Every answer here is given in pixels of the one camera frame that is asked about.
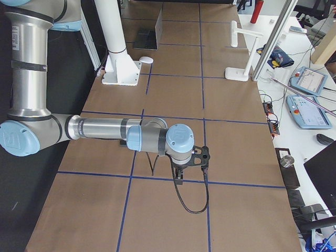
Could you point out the white computer mouse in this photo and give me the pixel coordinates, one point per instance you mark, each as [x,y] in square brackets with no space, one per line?
[146,60]

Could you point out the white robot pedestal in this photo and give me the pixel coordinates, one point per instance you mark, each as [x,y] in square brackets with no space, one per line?
[120,68]

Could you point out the teach pendant tablet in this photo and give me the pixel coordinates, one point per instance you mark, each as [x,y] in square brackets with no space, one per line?
[308,81]
[306,114]

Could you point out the navy space print pouch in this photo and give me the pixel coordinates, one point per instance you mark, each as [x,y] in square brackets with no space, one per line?
[279,59]

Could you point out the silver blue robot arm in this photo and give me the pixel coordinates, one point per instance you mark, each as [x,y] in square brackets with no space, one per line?
[31,127]

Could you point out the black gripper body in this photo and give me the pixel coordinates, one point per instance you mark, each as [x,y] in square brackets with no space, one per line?
[180,167]

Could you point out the thin metal rod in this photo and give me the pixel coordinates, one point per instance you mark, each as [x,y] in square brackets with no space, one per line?
[304,97]

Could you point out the upper teach pendant tablet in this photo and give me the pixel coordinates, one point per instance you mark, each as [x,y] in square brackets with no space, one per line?
[308,81]

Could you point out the metal cup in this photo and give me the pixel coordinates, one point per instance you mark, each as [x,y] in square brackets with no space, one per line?
[286,161]

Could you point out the lower teach pendant tablet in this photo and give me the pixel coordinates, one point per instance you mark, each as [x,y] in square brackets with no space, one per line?
[306,114]

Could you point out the grey laptop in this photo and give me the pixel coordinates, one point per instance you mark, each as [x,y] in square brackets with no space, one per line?
[149,39]

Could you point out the black desk mouse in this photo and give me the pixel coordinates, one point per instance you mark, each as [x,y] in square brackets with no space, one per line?
[324,140]

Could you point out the brown paper table cover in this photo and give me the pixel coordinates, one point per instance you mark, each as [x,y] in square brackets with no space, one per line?
[218,190]

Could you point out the aluminium frame post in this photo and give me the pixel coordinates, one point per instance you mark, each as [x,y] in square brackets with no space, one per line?
[274,36]

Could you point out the black monitor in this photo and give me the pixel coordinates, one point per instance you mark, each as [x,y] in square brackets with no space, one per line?
[321,170]

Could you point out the orange black connector strip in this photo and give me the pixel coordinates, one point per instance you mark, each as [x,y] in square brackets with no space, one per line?
[272,119]

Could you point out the red cylinder bottle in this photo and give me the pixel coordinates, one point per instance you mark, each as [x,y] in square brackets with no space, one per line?
[257,9]

